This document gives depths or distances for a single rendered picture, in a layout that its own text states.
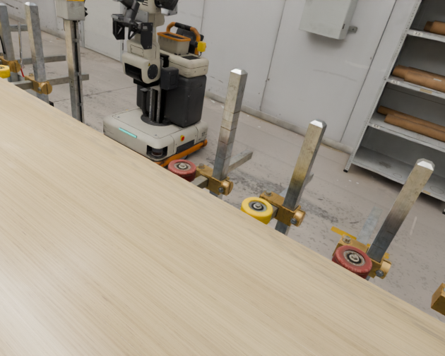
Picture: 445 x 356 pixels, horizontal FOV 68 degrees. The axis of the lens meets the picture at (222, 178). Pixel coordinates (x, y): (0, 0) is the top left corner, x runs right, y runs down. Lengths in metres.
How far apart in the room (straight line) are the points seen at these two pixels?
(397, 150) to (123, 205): 3.10
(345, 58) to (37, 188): 3.12
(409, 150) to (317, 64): 1.22
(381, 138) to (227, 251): 3.01
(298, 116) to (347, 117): 0.53
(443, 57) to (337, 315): 2.94
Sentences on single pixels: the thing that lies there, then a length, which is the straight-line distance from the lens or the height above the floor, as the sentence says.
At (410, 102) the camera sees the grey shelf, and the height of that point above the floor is 0.68.
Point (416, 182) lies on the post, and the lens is 0.83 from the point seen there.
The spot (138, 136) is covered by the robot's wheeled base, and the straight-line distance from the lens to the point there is 2.54.
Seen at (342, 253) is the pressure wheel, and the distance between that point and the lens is 0.79.
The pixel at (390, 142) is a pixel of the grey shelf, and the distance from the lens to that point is 3.58.
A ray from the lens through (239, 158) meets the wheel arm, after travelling 1.22.
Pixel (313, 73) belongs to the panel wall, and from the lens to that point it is 3.66.
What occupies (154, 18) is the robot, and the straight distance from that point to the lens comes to 2.41.
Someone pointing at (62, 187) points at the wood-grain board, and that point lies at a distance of 0.86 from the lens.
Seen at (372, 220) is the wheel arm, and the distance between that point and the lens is 1.11.
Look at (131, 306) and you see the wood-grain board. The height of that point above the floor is 0.90.
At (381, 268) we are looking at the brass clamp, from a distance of 0.95.
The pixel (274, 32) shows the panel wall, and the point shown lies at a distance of 3.81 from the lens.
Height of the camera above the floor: 1.39
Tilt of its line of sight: 32 degrees down
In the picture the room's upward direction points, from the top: 11 degrees clockwise
